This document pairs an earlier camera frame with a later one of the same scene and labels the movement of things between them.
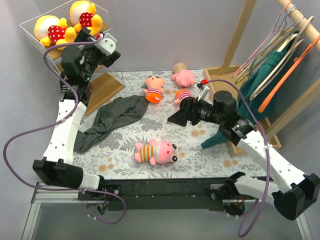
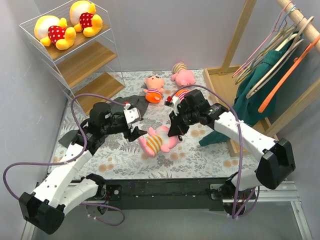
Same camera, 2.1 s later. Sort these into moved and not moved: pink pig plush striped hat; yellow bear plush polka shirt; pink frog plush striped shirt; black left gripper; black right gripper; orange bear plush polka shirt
Moved: pink frog plush striped shirt; black left gripper
Not moved: yellow bear plush polka shirt; pink pig plush striped hat; orange bear plush polka shirt; black right gripper
